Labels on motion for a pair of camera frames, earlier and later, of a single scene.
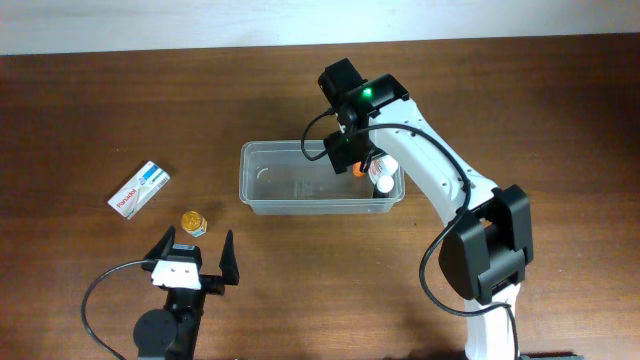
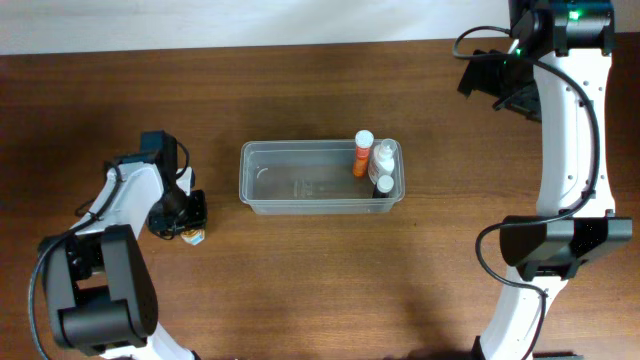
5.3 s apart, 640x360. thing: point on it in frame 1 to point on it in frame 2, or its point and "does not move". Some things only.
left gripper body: x=211 y=285 to x=195 y=215
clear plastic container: x=297 y=178 does not move
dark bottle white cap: x=384 y=186 does not move
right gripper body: x=339 y=157 to x=473 y=75
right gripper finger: x=376 y=153 to x=519 y=94
